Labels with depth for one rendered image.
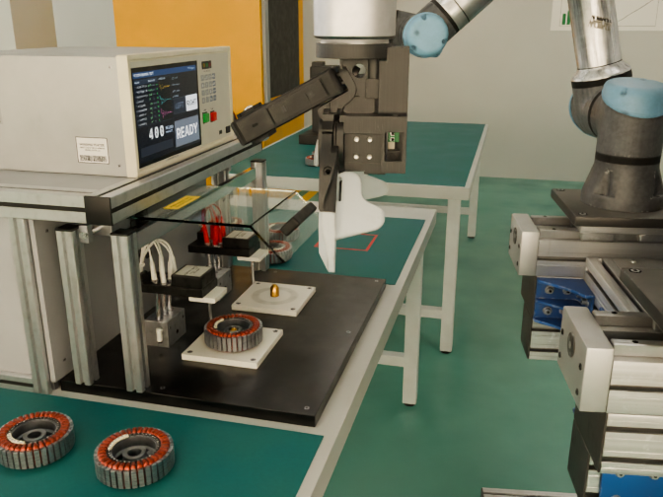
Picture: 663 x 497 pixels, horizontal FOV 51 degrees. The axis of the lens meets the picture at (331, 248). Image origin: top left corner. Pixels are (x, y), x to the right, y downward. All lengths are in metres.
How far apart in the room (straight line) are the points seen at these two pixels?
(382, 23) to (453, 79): 5.86
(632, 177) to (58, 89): 1.03
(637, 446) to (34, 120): 1.08
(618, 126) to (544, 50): 5.09
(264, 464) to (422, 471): 1.31
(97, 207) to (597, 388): 0.76
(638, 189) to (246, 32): 3.85
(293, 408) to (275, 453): 0.10
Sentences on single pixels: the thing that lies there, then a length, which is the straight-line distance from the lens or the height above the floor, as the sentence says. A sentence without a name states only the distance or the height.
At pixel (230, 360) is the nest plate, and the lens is 1.29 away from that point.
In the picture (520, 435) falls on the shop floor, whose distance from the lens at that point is 2.57.
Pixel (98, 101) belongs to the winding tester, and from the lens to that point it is 1.25.
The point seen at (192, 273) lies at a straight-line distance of 1.32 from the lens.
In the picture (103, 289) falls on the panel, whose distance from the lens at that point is 1.40.
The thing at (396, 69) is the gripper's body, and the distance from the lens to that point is 0.64.
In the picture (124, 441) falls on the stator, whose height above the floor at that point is 0.78.
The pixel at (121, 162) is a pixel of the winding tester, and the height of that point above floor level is 1.14.
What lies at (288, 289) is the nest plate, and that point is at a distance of 1.60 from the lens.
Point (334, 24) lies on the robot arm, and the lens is 0.63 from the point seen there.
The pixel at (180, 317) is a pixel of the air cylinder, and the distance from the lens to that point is 1.41.
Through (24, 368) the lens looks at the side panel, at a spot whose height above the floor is 0.79.
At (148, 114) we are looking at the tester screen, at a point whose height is 1.22.
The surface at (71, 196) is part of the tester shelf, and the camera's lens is 1.15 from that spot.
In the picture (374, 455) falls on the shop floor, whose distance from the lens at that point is 2.40.
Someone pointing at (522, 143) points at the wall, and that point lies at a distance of 6.53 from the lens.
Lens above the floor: 1.37
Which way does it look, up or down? 18 degrees down
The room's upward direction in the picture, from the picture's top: straight up
